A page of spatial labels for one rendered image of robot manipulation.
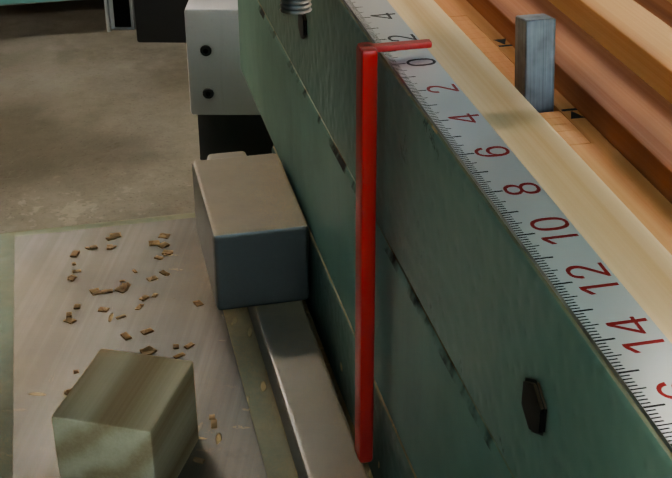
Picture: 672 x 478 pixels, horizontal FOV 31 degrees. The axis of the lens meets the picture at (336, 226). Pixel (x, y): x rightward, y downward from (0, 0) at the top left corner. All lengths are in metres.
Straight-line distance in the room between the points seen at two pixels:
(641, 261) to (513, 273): 0.03
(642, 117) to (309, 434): 0.16
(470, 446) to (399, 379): 0.07
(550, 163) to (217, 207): 0.22
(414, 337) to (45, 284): 0.24
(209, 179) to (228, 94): 0.48
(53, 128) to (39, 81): 0.29
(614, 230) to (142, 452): 0.19
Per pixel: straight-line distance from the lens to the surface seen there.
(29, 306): 0.54
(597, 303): 0.24
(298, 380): 0.45
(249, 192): 0.51
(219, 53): 0.98
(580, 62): 0.38
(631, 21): 0.39
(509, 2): 0.43
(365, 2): 0.39
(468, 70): 0.36
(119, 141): 2.64
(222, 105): 1.00
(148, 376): 0.43
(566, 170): 0.30
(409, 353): 0.35
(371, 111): 0.35
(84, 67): 3.06
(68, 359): 0.50
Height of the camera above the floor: 1.08
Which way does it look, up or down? 29 degrees down
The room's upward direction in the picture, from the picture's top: straight up
